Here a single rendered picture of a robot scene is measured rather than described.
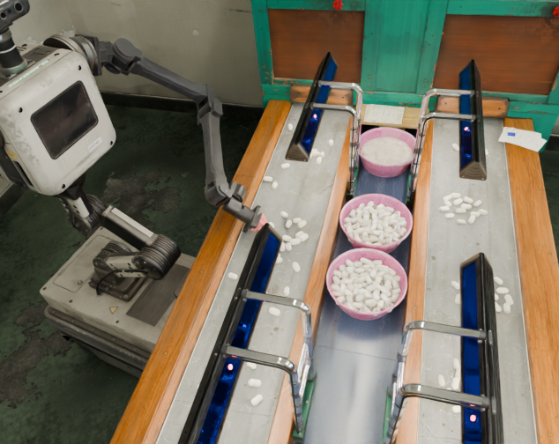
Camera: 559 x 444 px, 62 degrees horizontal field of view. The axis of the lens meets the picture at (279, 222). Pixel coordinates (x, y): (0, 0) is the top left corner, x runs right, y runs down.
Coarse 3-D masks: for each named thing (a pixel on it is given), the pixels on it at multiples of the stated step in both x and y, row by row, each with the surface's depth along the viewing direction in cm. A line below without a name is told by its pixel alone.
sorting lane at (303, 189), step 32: (320, 128) 219; (288, 160) 204; (288, 192) 191; (320, 192) 189; (320, 224) 178; (288, 256) 168; (224, 288) 161; (288, 320) 150; (192, 352) 145; (288, 352) 143; (192, 384) 138; (256, 416) 130
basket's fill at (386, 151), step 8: (368, 144) 210; (376, 144) 209; (384, 144) 207; (392, 144) 207; (400, 144) 208; (368, 152) 205; (376, 152) 204; (384, 152) 204; (392, 152) 203; (400, 152) 203; (408, 152) 204; (376, 160) 202; (384, 160) 201; (392, 160) 200; (400, 160) 200
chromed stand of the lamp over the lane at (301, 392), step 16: (240, 288) 115; (288, 304) 110; (304, 304) 111; (304, 320) 114; (304, 336) 120; (224, 352) 103; (240, 352) 102; (256, 352) 102; (304, 352) 118; (288, 368) 101; (304, 368) 128; (304, 384) 125; (304, 400) 135; (304, 416) 132; (304, 432) 132
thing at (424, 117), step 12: (468, 96) 165; (420, 120) 176; (456, 120) 156; (468, 120) 154; (480, 120) 154; (420, 132) 163; (420, 144) 166; (420, 156) 170; (408, 180) 194; (408, 192) 185; (408, 204) 187
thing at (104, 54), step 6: (84, 36) 148; (90, 36) 147; (96, 42) 147; (102, 42) 155; (96, 48) 148; (102, 48) 151; (108, 48) 155; (102, 54) 151; (108, 54) 154; (102, 60) 152; (108, 60) 156; (102, 66) 155; (96, 72) 152
